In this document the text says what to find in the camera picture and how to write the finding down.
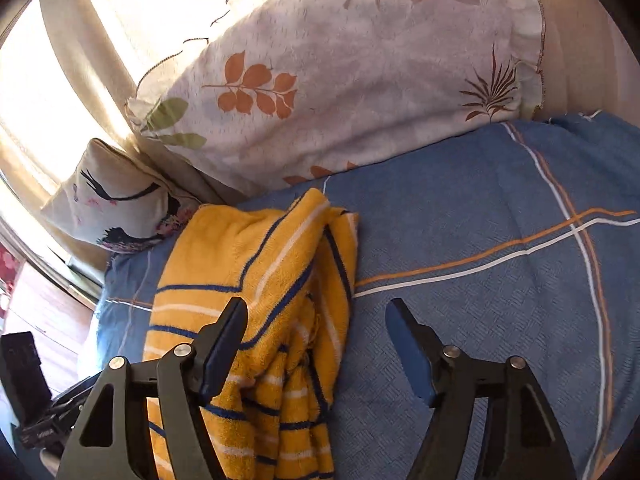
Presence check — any yellow striped towel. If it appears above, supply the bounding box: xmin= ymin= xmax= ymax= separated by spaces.
xmin=141 ymin=187 xmax=361 ymax=480

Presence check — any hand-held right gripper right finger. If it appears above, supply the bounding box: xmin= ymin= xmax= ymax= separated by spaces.
xmin=385 ymin=298 xmax=574 ymax=480

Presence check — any bird print cushion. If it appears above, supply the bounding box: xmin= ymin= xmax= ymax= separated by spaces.
xmin=40 ymin=137 xmax=202 ymax=256

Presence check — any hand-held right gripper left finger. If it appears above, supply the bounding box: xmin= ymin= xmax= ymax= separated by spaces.
xmin=57 ymin=297 xmax=249 ymax=480

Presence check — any leaf print pillow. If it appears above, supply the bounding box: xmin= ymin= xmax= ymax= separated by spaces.
xmin=125 ymin=0 xmax=547 ymax=196

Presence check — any blue patterned bedsheet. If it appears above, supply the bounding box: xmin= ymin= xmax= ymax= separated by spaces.
xmin=95 ymin=110 xmax=640 ymax=480

